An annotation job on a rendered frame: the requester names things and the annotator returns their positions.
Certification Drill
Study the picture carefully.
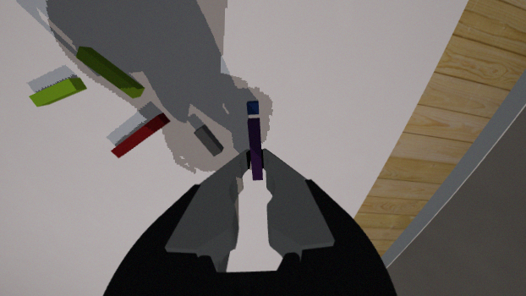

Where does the purple rod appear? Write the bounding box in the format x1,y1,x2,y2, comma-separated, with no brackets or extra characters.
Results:
248,118,263,180

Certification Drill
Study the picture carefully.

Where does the small blue block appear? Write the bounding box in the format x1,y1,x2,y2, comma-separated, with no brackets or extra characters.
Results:
247,101,259,115

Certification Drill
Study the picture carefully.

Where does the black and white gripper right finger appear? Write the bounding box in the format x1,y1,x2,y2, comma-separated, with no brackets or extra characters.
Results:
261,148,397,296

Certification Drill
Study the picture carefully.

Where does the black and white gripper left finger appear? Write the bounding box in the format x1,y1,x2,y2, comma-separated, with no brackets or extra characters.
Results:
103,149,251,296

